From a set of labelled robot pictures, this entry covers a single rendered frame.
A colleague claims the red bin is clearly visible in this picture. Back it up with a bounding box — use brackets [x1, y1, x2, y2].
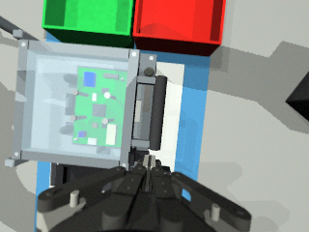
[133, 0, 226, 56]

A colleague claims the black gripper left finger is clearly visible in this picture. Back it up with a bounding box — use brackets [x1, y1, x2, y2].
[36, 155, 150, 232]

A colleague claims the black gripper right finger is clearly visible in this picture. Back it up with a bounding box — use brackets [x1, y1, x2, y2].
[147, 155, 252, 232]

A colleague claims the green bin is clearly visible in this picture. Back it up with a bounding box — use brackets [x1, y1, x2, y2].
[42, 0, 136, 49]

